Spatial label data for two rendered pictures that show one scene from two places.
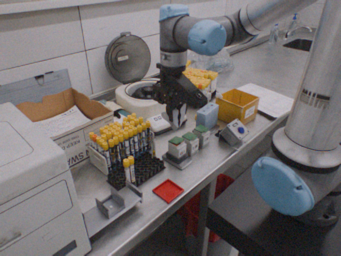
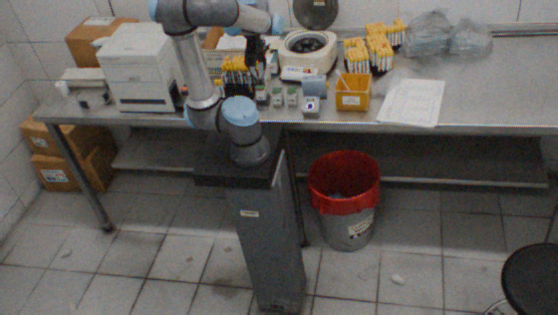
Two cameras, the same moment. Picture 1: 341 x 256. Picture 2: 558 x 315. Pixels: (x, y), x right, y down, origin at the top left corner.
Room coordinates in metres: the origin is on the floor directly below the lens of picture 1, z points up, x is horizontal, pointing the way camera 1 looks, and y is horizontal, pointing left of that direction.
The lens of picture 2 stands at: (-0.09, -1.70, 2.18)
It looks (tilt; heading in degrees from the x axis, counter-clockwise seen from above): 42 degrees down; 64
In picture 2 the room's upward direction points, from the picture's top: 10 degrees counter-clockwise
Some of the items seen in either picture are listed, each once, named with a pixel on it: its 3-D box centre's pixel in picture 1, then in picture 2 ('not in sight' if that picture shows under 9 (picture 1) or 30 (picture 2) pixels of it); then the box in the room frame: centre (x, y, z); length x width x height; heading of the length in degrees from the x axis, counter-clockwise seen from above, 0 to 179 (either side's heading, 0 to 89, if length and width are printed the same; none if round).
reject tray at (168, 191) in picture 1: (168, 190); not in sight; (0.55, 0.00, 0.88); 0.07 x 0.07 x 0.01; 46
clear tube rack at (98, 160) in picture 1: (122, 147); (246, 77); (0.72, 0.15, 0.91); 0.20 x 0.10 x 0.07; 136
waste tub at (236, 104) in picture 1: (236, 107); (353, 92); (0.98, -0.29, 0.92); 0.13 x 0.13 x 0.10; 43
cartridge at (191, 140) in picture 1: (189, 143); (277, 97); (0.74, -0.08, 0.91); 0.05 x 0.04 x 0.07; 46
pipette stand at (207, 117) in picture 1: (206, 119); (314, 88); (0.89, -0.15, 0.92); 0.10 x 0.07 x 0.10; 142
